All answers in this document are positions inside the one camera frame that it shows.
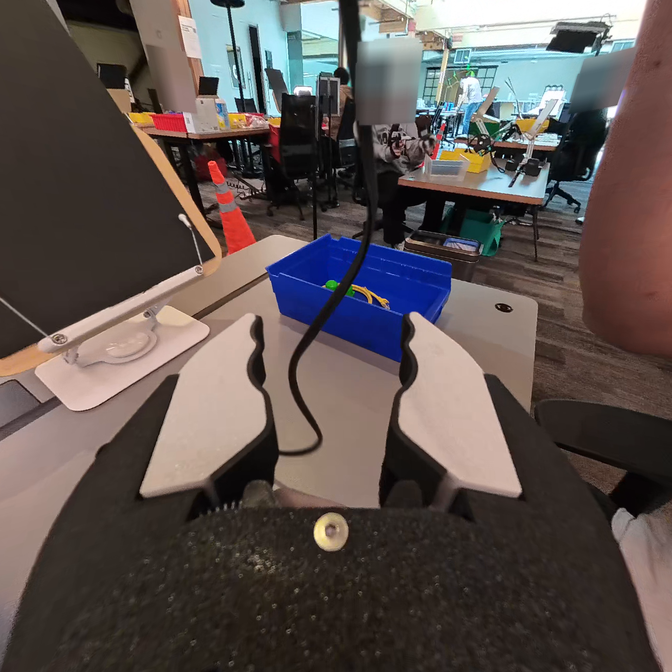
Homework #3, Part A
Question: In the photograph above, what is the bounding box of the black board with wooden frame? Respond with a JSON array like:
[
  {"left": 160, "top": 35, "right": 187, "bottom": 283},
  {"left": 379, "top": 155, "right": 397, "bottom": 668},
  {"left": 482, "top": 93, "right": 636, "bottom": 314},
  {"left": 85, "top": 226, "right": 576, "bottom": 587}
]
[{"left": 0, "top": 0, "right": 222, "bottom": 377}]

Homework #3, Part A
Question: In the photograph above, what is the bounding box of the black floor lamp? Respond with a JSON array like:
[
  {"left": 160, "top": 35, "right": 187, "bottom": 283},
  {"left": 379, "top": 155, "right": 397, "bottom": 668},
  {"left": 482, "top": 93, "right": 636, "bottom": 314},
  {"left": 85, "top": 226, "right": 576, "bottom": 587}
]
[{"left": 210, "top": 0, "right": 246, "bottom": 158}]

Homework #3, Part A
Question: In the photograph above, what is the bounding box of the white paper poster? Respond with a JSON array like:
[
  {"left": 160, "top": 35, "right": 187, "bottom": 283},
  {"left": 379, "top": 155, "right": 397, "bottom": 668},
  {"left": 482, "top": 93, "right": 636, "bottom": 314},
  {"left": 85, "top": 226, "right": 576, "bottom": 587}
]
[{"left": 177, "top": 14, "right": 204, "bottom": 60}]

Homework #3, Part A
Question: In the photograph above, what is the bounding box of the black office chair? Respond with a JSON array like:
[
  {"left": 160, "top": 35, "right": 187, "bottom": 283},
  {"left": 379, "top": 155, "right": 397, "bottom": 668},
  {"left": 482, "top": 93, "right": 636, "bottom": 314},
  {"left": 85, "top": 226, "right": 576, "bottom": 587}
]
[
  {"left": 267, "top": 92, "right": 329, "bottom": 221},
  {"left": 542, "top": 107, "right": 612, "bottom": 214}
]

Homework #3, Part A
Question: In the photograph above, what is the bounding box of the clear plastic bin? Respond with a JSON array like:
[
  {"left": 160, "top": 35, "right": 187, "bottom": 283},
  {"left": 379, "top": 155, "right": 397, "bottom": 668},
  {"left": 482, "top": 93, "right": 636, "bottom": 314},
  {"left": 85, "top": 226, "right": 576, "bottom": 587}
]
[{"left": 426, "top": 157, "right": 471, "bottom": 182}]

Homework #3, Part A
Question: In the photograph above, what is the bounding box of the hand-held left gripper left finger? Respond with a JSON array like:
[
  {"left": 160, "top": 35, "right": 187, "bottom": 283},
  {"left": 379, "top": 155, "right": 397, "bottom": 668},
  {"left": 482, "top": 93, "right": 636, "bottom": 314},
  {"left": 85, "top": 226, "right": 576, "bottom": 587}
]
[{"left": 139, "top": 313, "right": 280, "bottom": 499}]

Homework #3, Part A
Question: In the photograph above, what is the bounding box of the orange traffic cone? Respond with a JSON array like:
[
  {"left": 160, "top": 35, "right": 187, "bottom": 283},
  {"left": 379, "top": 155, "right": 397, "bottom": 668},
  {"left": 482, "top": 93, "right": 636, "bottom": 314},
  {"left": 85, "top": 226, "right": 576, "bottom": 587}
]
[{"left": 207, "top": 160, "right": 259, "bottom": 256}]

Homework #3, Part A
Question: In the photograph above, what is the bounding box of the white box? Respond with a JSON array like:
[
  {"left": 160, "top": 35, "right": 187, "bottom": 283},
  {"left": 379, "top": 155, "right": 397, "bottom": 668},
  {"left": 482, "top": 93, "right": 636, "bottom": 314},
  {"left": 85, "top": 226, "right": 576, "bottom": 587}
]
[{"left": 182, "top": 96, "right": 222, "bottom": 134}]

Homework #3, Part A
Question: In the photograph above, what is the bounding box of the wooden work table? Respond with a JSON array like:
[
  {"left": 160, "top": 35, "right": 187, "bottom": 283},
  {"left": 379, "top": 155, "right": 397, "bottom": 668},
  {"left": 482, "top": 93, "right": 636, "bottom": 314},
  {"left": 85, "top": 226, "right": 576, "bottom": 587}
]
[
  {"left": 138, "top": 124, "right": 276, "bottom": 224},
  {"left": 397, "top": 157, "right": 552, "bottom": 263}
]

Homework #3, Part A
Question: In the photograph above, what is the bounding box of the blue plastic bin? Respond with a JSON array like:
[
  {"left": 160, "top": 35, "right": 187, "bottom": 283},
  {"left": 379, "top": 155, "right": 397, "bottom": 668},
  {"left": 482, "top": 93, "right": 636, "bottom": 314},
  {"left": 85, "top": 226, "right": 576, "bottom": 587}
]
[{"left": 266, "top": 233, "right": 453, "bottom": 364}]

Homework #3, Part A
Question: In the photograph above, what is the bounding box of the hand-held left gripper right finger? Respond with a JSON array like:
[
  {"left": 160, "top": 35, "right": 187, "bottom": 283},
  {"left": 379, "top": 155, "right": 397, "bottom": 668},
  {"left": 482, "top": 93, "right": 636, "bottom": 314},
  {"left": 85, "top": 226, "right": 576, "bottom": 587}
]
[{"left": 379, "top": 312, "right": 524, "bottom": 513}]

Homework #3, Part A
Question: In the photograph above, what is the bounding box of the black cable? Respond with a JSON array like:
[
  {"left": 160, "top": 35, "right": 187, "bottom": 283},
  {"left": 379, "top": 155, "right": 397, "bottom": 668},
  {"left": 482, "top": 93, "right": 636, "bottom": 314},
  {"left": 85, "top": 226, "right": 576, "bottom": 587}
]
[{"left": 277, "top": 0, "right": 380, "bottom": 457}]

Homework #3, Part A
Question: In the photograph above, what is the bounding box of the black chair armrest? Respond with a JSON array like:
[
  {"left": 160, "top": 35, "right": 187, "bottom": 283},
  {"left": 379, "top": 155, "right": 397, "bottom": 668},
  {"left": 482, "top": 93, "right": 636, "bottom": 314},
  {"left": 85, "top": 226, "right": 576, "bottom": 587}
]
[{"left": 534, "top": 398, "right": 672, "bottom": 520}]

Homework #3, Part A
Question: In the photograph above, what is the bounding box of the green bag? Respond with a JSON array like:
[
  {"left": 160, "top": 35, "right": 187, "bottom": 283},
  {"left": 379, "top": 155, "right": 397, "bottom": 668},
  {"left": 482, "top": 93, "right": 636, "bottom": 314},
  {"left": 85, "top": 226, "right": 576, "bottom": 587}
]
[{"left": 440, "top": 206, "right": 506, "bottom": 259}]

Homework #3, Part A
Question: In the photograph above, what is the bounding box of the metal trash can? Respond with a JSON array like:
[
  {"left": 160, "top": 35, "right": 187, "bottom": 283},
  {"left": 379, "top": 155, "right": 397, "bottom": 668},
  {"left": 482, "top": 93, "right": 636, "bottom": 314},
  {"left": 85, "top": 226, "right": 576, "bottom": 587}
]
[{"left": 403, "top": 229, "right": 484, "bottom": 285}]

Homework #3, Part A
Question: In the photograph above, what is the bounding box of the yellow ethernet cable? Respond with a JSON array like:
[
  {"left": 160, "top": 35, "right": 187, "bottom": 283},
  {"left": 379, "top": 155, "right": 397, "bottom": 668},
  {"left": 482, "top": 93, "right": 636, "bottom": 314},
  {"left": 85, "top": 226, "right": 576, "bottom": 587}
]
[{"left": 344, "top": 283, "right": 393, "bottom": 312}]

